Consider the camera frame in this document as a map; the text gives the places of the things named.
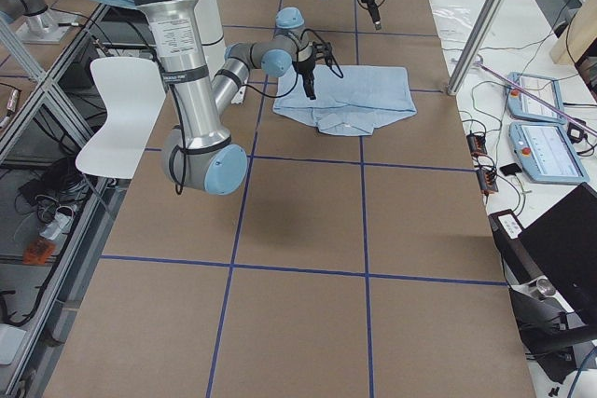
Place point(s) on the light blue striped shirt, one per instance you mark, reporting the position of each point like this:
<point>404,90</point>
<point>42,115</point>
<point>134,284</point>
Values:
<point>364,99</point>

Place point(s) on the second robot arm behind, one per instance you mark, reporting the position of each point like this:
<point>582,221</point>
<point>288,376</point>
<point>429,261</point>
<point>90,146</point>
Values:
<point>42,25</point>

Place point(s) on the clear plastic bag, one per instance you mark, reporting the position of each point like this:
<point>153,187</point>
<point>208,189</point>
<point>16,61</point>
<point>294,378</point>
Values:
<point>453,22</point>

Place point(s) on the reacher grabber stick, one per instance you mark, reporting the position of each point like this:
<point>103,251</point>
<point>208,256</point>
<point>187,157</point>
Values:
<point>534,97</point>

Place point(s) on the white chair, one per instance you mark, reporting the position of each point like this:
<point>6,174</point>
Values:
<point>133,94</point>

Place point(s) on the upper teach pendant tablet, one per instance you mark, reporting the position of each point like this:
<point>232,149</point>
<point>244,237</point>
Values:
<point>521,106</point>

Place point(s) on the teach pendant tablet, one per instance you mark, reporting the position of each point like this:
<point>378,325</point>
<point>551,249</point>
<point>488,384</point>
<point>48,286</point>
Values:
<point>521,106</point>
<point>545,153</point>

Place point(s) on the lower teach pendant tablet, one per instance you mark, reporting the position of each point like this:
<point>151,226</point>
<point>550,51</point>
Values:
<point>545,153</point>

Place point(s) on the black laptop computer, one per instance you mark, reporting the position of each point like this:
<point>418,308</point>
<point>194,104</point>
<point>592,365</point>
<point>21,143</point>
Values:
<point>560,245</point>

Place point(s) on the orange box on floor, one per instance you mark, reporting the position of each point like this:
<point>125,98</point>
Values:
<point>38,252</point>

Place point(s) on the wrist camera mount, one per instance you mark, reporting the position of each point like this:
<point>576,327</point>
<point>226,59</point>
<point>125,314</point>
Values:
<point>323,51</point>

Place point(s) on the aluminium frame post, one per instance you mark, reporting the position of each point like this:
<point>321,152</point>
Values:
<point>473,44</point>

